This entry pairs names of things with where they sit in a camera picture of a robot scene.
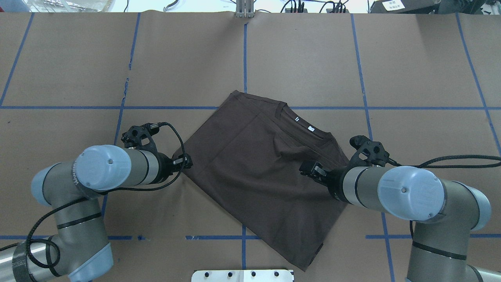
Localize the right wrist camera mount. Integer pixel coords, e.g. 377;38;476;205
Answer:
348;135;389;167

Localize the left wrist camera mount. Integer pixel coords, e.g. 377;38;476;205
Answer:
121;123;160;154

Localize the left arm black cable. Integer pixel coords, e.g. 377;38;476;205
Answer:
25;122;186;269

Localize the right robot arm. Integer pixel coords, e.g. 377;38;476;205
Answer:
299;161;500;282

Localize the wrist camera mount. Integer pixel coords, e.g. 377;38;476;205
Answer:
348;135;389;167
121;123;160;154

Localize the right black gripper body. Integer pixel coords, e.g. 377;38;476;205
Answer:
299;161;345;198

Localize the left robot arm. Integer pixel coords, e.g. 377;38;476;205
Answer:
1;145;193;282

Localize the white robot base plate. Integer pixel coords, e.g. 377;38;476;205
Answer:
191;269;295;282

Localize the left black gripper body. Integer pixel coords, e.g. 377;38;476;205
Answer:
156;152;193;183

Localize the aluminium frame post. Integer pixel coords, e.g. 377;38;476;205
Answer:
233;0;255;18

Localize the dark brown t-shirt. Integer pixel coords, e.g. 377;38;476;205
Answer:
183;91;349;271

